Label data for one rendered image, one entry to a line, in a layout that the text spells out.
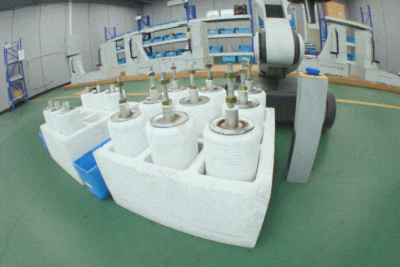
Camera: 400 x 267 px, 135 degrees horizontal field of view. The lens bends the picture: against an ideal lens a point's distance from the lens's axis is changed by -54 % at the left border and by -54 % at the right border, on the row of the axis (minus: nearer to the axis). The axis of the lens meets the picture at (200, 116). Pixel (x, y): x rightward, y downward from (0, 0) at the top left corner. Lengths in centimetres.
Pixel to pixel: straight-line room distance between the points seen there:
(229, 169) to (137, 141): 20
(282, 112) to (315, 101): 38
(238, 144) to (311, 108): 25
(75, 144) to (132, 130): 30
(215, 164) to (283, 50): 49
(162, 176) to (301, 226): 34
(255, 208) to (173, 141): 17
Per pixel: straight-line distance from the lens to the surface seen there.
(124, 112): 40
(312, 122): 47
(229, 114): 27
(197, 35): 254
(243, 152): 27
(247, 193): 27
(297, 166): 53
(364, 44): 289
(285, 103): 80
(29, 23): 697
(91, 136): 65
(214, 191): 28
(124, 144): 39
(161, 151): 32
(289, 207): 50
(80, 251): 51
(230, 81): 27
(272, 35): 67
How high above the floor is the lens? 37
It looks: 21 degrees down
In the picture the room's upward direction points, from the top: 5 degrees counter-clockwise
